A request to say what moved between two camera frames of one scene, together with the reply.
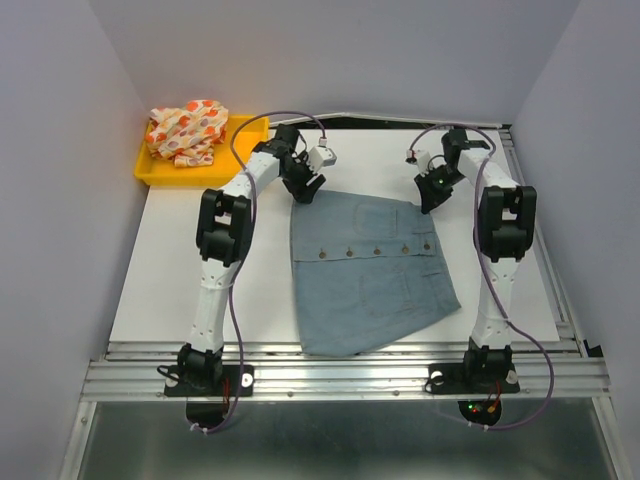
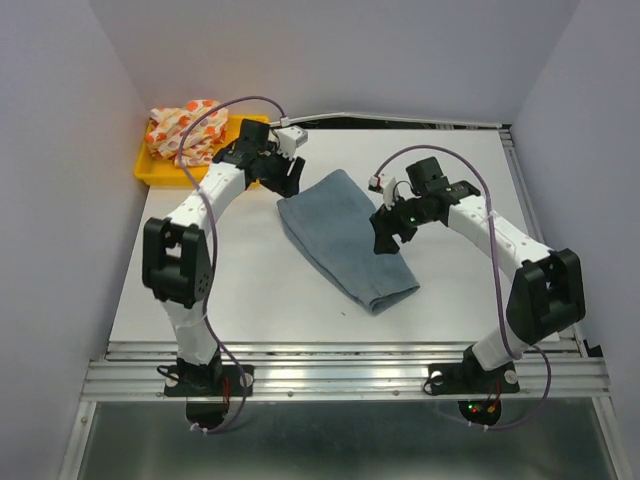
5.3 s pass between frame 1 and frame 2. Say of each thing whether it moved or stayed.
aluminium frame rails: stayed
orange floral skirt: stayed
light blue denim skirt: moved
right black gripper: moved
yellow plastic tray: stayed
